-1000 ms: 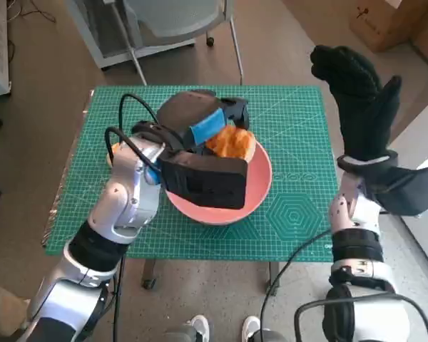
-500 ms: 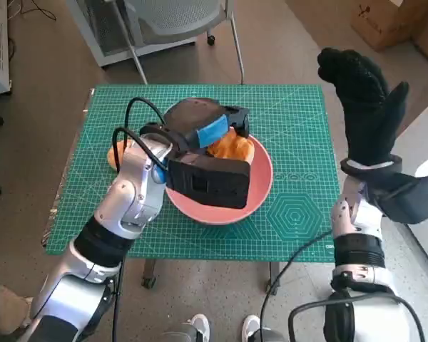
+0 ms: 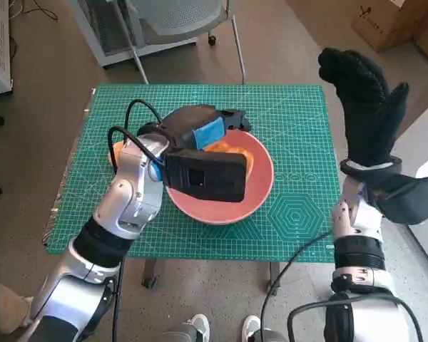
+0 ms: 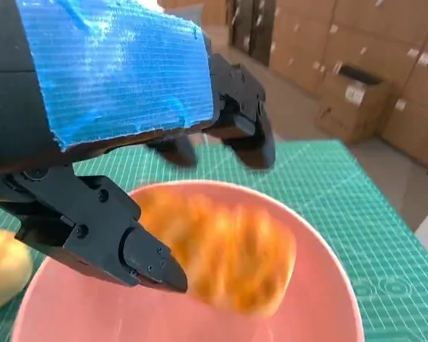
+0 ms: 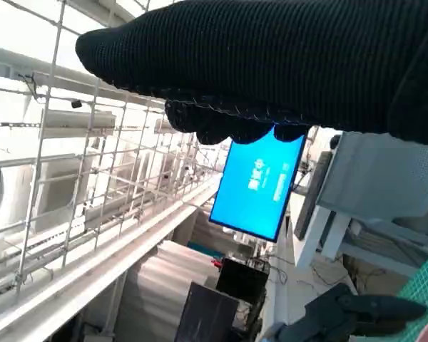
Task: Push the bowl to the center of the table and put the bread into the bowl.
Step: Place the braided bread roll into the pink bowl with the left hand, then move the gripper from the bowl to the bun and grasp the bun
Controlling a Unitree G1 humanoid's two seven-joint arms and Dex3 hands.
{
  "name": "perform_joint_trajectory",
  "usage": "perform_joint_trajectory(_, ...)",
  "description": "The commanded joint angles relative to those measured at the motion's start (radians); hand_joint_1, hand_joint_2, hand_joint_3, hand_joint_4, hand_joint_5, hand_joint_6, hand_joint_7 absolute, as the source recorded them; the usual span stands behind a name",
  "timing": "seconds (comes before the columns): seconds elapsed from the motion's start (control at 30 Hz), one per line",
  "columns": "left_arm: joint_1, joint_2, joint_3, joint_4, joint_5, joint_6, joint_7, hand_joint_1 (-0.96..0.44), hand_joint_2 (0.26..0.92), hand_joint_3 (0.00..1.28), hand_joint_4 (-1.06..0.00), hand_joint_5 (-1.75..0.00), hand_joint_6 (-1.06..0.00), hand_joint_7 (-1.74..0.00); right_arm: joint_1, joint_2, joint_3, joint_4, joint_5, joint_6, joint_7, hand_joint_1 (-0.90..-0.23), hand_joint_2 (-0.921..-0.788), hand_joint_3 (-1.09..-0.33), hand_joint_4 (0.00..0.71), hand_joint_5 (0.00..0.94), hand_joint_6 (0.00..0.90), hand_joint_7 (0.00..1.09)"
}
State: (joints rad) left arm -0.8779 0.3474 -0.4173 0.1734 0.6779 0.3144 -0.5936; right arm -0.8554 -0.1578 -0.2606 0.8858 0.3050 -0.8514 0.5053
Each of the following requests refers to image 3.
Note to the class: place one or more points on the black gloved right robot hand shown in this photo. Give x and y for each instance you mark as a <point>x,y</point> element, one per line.
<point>367,114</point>

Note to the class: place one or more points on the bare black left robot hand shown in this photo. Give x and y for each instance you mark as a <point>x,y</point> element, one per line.
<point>189,121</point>

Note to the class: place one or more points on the long striped toy bread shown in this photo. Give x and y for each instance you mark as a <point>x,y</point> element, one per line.
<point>232,147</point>

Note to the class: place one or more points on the round toy bread bun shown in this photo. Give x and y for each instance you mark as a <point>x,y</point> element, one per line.
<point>117,147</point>

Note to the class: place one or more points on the pink bowl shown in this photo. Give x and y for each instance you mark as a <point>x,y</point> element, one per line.
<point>214,213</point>

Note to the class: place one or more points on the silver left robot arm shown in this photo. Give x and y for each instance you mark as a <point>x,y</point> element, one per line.
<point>128,199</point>

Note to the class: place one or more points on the green cutting mat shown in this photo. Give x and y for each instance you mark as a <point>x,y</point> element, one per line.
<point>289,124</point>

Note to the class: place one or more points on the printed cardboard box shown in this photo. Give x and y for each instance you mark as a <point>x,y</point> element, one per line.
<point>381,25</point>

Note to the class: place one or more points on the grey mesh chair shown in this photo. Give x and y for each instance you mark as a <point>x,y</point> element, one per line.
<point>178,18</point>

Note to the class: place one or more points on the table leg with caster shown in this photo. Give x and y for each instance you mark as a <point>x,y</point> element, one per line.
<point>149,274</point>
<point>274,278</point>

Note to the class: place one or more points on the person's white shoe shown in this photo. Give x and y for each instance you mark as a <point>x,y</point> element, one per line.
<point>199,325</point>
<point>251,325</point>

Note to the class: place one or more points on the person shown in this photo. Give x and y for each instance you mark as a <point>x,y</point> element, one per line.
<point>3,306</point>

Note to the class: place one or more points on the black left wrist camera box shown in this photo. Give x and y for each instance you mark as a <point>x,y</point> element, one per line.
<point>207,174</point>

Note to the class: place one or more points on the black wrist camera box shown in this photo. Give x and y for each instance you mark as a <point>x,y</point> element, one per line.
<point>207,174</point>
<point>413,203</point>

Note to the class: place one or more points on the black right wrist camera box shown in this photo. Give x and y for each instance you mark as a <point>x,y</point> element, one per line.
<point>413,203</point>

